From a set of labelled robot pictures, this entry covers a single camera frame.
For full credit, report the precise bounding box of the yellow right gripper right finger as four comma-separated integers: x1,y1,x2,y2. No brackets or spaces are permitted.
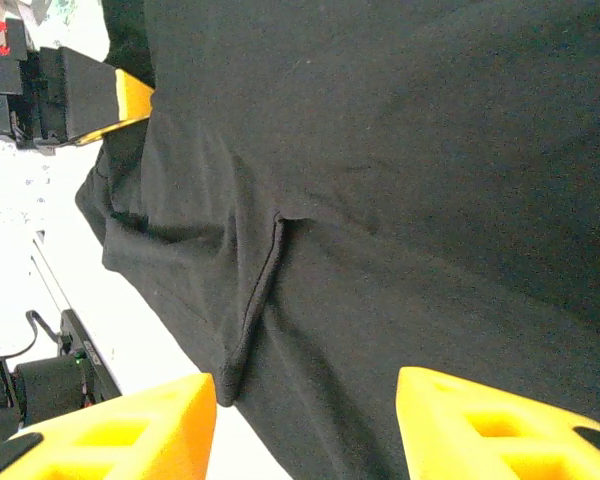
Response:
396,365,600,480

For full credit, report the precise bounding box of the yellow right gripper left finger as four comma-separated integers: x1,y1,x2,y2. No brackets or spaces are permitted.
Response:
0,372,218,480

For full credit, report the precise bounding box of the black t-shirt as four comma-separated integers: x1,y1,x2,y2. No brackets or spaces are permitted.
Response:
74,0,600,480

